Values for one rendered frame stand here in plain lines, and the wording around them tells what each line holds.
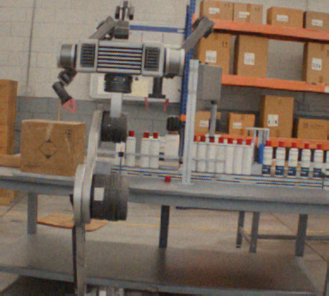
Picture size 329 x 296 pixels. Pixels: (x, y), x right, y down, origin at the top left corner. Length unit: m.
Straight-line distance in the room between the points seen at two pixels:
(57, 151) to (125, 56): 0.67
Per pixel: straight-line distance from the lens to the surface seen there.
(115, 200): 2.22
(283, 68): 7.98
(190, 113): 3.19
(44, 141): 3.06
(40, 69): 7.85
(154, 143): 3.35
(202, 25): 3.08
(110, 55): 2.68
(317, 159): 3.39
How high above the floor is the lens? 1.27
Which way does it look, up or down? 3 degrees down
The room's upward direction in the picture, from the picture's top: 4 degrees clockwise
